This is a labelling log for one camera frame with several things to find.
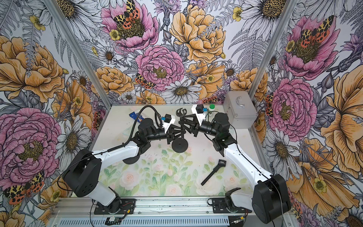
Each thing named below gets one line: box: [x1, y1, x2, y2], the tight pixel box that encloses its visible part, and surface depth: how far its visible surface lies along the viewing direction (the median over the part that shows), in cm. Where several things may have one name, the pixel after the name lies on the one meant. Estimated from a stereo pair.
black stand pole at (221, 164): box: [200, 159, 227, 186], surface depth 88 cm
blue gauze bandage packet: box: [128, 111, 146, 124], surface depth 113 cm
